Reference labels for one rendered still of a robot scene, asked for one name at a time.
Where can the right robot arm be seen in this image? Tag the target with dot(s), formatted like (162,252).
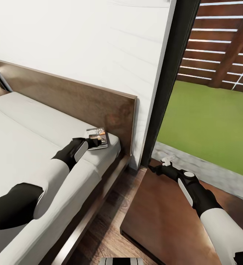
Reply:
(225,235)

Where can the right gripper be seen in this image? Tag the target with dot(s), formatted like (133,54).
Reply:
(162,169)

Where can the hardback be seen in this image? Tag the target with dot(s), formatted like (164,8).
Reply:
(101,137)

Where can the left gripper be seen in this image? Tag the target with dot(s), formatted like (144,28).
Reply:
(94,142)

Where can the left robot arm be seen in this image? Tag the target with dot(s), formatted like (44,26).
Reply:
(32,196)

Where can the bed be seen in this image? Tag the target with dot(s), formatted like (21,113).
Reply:
(39,118)

